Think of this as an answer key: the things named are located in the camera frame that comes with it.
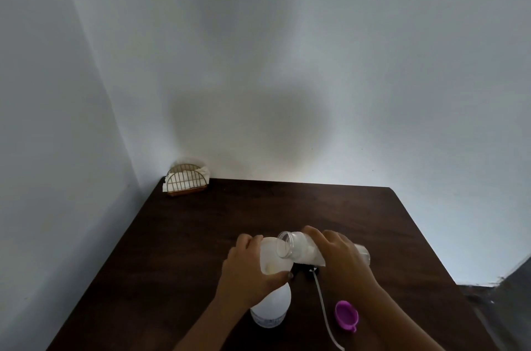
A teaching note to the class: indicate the white paper napkins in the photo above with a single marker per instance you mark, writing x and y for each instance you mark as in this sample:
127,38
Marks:
188,179

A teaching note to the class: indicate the person's left hand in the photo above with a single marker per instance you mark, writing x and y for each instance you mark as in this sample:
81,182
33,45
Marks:
242,269

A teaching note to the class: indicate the white plastic funnel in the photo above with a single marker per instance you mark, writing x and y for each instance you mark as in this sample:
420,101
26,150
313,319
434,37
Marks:
271,257

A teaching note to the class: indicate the person's right forearm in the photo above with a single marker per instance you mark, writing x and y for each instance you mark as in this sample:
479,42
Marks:
394,321

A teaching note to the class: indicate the black spray head with tube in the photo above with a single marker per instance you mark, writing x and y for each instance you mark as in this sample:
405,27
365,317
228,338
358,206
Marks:
321,301

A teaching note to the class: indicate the person's left thumb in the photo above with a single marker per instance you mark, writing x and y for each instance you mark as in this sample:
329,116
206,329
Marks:
278,278

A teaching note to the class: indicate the person's left forearm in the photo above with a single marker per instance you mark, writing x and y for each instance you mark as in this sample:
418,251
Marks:
215,328

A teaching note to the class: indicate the clear plastic bottle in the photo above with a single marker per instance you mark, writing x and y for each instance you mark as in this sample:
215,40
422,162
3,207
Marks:
296,246

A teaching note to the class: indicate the purple bottle cap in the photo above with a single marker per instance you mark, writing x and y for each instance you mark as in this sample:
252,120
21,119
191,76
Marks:
346,314

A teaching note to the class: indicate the person's right hand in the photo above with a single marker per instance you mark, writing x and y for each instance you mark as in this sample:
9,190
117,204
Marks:
344,263

